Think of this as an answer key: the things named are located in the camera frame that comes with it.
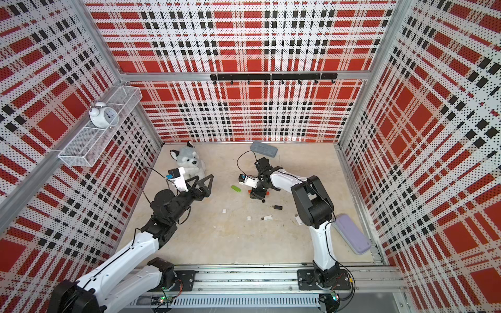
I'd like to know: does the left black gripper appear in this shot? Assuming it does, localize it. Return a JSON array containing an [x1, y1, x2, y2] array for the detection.
[[170, 174, 213, 224]]

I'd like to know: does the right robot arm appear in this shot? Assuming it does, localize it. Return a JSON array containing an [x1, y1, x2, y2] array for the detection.
[[239, 157, 341, 289]]

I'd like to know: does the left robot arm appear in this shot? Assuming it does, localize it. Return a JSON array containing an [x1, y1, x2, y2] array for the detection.
[[48, 175, 214, 312]]

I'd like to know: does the small white usb drive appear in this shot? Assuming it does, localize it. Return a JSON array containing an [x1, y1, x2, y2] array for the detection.
[[295, 215, 303, 226]]

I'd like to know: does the grey rectangular box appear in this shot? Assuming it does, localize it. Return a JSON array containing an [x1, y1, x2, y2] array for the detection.
[[250, 142, 278, 158]]

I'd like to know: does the husky plush toy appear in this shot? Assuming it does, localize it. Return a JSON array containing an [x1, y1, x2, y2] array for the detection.
[[170, 141, 206, 179]]

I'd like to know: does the lavender tray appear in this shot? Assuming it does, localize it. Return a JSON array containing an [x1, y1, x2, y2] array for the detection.
[[333, 214, 371, 255]]

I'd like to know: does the white alarm clock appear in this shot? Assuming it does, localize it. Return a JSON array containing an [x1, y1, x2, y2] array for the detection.
[[89, 102, 119, 129]]

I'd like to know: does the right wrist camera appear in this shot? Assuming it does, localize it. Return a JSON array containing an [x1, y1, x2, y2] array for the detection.
[[238, 173, 259, 189]]

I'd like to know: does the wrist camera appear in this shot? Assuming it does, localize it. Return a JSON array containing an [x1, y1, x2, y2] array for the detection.
[[166, 167, 188, 192], [238, 173, 259, 189]]

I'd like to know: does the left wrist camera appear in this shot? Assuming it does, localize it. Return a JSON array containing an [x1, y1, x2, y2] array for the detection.
[[166, 167, 188, 192]]

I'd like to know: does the black hook rail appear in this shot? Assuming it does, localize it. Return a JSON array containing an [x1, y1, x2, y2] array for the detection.
[[210, 73, 338, 82]]

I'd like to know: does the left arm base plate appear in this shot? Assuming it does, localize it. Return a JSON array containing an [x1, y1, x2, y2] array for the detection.
[[149, 270, 197, 292]]

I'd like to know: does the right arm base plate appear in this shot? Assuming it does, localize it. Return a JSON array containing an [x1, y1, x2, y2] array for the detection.
[[297, 269, 351, 291]]

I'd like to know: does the white wire basket shelf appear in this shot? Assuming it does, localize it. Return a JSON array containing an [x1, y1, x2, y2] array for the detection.
[[58, 85, 142, 167]]

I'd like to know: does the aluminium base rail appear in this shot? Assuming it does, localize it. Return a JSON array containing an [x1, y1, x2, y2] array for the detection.
[[174, 263, 406, 296]]

